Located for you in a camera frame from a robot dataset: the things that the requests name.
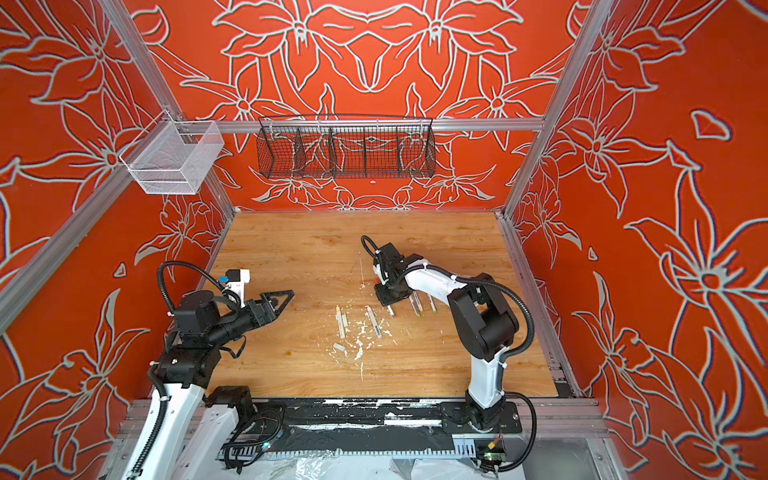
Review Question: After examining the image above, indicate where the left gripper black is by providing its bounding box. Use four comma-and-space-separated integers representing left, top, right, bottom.
210, 290, 294, 346

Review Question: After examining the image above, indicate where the white pen orange tip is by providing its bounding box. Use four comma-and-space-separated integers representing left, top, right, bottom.
335, 305, 346, 339

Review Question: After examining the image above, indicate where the white pen pink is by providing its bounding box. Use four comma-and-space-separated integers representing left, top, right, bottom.
365, 305, 382, 339

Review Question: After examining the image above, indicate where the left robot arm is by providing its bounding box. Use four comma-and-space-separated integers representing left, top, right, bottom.
122, 290, 295, 479

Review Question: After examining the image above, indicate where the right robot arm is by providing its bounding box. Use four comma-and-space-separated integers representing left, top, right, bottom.
361, 236, 520, 431

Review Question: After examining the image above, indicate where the clear plastic bin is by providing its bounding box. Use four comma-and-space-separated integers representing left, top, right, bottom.
121, 120, 224, 195

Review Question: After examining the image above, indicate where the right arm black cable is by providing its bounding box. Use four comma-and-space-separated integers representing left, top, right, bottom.
360, 235, 536, 472

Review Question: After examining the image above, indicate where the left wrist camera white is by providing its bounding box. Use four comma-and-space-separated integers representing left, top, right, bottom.
219, 269, 251, 307

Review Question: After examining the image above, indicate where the black wire basket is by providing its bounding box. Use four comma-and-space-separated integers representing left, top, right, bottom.
256, 115, 437, 180

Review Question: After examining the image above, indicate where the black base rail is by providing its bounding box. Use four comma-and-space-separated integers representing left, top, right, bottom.
253, 398, 522, 434

